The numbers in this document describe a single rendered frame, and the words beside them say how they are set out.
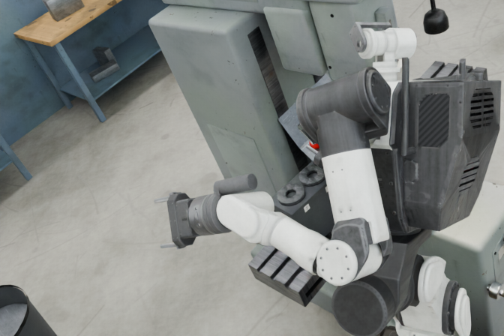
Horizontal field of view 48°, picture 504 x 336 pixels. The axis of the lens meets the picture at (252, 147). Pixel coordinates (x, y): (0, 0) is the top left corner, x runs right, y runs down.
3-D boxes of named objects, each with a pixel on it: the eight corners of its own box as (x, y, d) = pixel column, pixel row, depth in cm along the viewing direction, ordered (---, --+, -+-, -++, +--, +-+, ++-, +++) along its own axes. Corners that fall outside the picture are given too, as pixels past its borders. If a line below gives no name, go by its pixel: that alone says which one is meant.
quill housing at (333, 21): (408, 57, 189) (391, -32, 170) (374, 92, 180) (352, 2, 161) (361, 50, 202) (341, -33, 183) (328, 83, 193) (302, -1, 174)
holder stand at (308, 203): (351, 211, 191) (337, 169, 180) (307, 254, 183) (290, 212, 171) (326, 198, 200) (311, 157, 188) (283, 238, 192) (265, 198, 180)
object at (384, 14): (403, 64, 181) (391, 7, 168) (397, 72, 179) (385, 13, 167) (393, 63, 183) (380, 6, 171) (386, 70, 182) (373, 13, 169)
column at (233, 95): (386, 238, 302) (310, -34, 212) (334, 302, 281) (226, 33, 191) (314, 208, 336) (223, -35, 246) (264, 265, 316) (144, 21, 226)
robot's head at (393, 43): (416, 69, 119) (416, 26, 118) (375, 70, 115) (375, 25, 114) (397, 70, 125) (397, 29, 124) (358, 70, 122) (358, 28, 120)
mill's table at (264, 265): (489, 84, 231) (487, 67, 227) (305, 307, 177) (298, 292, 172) (437, 76, 247) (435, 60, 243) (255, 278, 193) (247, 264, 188)
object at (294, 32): (363, 40, 201) (346, -27, 186) (322, 79, 190) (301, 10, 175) (322, 35, 214) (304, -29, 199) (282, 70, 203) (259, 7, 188)
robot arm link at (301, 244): (291, 244, 116) (370, 294, 105) (262, 251, 108) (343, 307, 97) (308, 198, 113) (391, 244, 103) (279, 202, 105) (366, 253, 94)
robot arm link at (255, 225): (238, 214, 122) (286, 244, 114) (211, 218, 115) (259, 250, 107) (247, 187, 120) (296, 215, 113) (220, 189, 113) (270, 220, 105)
